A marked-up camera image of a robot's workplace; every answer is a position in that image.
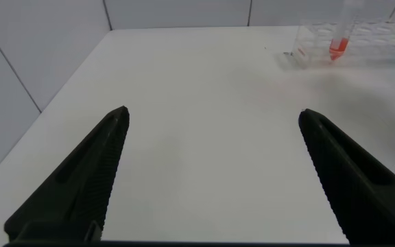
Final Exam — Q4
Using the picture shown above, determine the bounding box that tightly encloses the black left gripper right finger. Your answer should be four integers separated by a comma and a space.
298, 108, 395, 246

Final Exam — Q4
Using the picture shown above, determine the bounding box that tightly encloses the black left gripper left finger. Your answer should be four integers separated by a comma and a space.
3, 105, 130, 243

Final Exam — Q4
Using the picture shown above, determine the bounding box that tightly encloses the test tube with red liquid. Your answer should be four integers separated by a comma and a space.
328, 0, 365, 62

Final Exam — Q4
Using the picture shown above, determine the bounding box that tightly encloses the clear plastic test tube rack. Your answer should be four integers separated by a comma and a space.
291, 16, 395, 68

